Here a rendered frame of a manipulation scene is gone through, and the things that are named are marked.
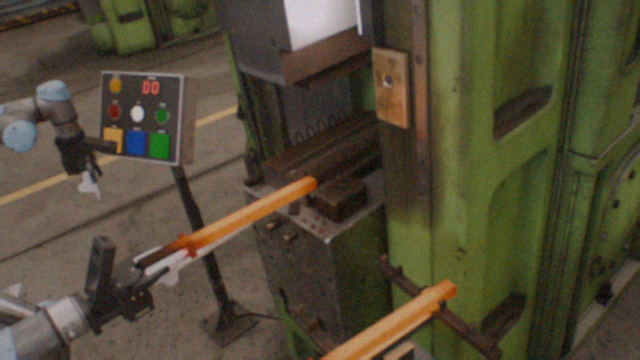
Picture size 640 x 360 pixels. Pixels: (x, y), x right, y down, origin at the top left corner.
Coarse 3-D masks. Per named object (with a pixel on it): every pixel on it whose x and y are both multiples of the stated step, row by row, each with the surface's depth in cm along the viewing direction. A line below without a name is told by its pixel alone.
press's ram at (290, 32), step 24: (216, 0) 128; (240, 0) 120; (264, 0) 113; (288, 0) 108; (312, 0) 113; (336, 0) 117; (240, 24) 125; (264, 24) 117; (288, 24) 111; (312, 24) 115; (336, 24) 119; (288, 48) 114
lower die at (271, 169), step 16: (368, 112) 168; (336, 128) 163; (352, 128) 159; (304, 144) 158; (320, 144) 155; (368, 144) 151; (272, 160) 153; (288, 160) 149; (320, 160) 146; (352, 160) 148; (272, 176) 150; (304, 176) 141; (320, 176) 141
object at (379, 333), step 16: (432, 288) 98; (448, 288) 98; (416, 304) 95; (432, 304) 96; (384, 320) 93; (400, 320) 93; (416, 320) 95; (368, 336) 91; (384, 336) 91; (336, 352) 89; (352, 352) 88; (368, 352) 90
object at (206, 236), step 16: (288, 192) 113; (304, 192) 116; (256, 208) 109; (272, 208) 111; (224, 224) 105; (240, 224) 107; (176, 240) 100; (192, 240) 101; (208, 240) 102; (144, 256) 97; (160, 256) 96; (192, 256) 100; (144, 272) 96
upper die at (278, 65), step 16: (352, 32) 131; (240, 48) 130; (256, 48) 124; (272, 48) 119; (304, 48) 122; (320, 48) 125; (336, 48) 129; (352, 48) 132; (368, 48) 136; (240, 64) 134; (256, 64) 128; (272, 64) 122; (288, 64) 121; (304, 64) 124; (320, 64) 127; (272, 80) 126; (288, 80) 122
